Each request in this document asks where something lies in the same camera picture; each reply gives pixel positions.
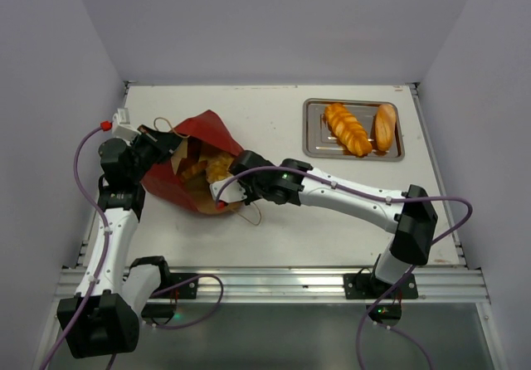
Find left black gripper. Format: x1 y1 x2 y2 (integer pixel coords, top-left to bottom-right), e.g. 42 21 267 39
128 124 185 183

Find red paper bag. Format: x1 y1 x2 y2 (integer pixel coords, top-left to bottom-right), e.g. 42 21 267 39
142 110 243 216

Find round crumble fake bread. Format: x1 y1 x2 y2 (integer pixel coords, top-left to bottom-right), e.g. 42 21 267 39
206 152 234 184

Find braided fake bread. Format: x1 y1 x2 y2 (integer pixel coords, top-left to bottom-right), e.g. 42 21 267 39
324 103 373 157

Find oval fake bread loaf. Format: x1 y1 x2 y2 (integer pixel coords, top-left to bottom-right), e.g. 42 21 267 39
374 104 397 152

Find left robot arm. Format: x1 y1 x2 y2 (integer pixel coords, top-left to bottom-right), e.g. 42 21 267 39
57 125 183 358

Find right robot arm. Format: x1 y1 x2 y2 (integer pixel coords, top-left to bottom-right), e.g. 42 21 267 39
229 150 438 298

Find metal tray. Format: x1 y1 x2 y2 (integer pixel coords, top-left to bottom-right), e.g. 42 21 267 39
303 99 405 162

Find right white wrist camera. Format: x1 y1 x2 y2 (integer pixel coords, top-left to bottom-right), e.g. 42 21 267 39
209 177 247 210

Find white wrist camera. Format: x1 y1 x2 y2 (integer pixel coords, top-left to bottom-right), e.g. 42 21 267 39
100 108 139 141
209 177 247 210

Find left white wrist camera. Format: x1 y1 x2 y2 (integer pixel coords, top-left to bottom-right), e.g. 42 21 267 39
100 108 139 141

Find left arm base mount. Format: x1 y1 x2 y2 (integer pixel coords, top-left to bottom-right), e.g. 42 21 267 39
141 273 197 325

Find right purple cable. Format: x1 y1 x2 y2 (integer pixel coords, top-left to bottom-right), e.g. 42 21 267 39
215 165 474 370

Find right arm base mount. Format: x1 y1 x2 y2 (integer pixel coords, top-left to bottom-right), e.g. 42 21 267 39
343 268 419 326

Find aluminium mounting rail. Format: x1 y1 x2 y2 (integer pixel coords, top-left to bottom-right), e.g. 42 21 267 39
170 266 490 304

